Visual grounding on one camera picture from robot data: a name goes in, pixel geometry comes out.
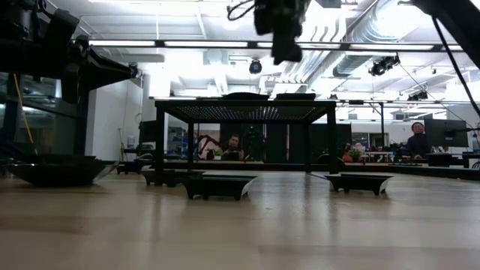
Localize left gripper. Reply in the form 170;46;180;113
61;35;138;105

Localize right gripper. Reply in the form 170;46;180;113
253;0;312;65

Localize black leaf-shaped mini plate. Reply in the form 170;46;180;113
20;153;98;164
220;94;271;101
223;91;268;97

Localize small black square plate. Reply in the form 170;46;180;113
324;172;394;197
115;160;143;175
140;168;206;188
181;173;258;201

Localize black perforated metal rack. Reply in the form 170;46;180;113
154;97;339;176

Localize black computer monitor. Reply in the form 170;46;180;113
138;119;158;144
424;118;470;149

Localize overhead light bar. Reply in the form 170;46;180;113
88;38;480;53

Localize black partition panels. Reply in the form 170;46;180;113
219;122;353;164

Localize person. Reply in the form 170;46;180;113
220;133;245;162
405;121;432;159

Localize yellow extension cable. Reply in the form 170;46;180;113
13;73;38;155

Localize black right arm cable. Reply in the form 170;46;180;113
430;14;480;118

